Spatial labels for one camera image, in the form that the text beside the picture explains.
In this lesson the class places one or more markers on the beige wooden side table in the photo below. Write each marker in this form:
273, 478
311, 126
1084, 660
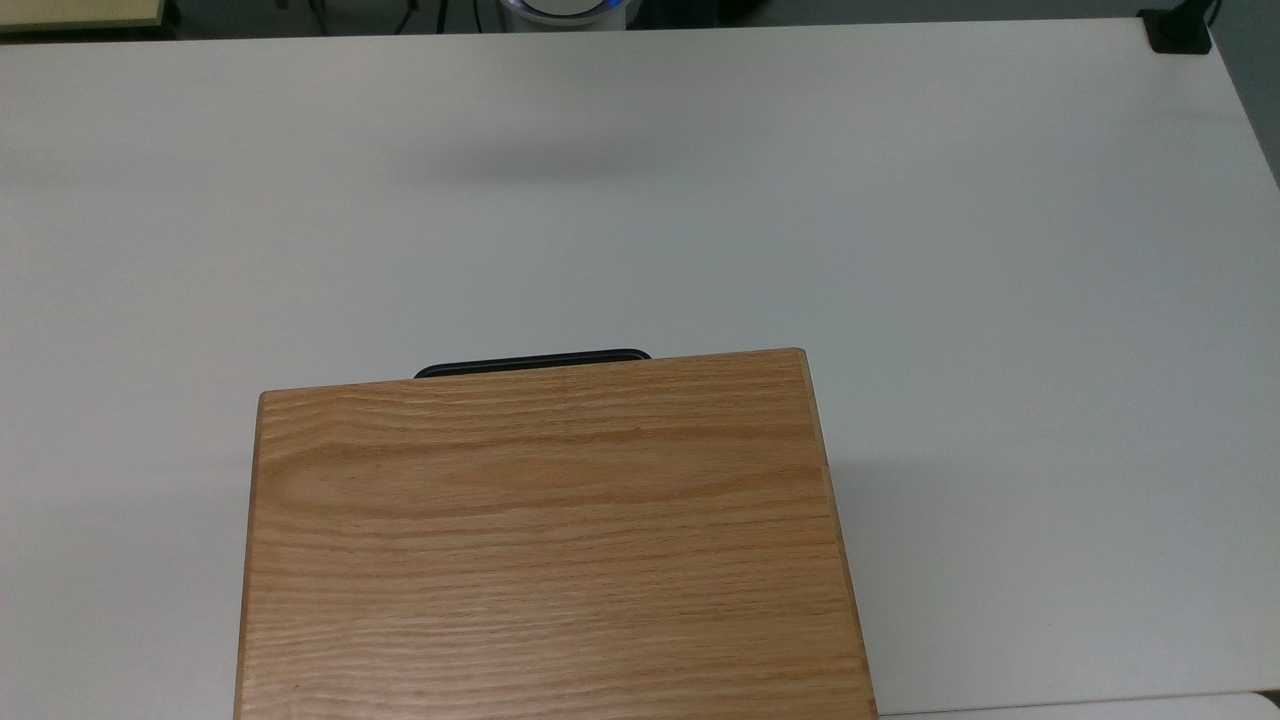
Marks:
70, 12

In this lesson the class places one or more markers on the black table clamp mount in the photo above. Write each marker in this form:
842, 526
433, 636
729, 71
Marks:
1176, 32

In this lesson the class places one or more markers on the light oak wooden cabinet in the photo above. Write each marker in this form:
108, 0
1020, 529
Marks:
550, 540

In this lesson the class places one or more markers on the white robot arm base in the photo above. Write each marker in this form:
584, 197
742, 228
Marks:
565, 10

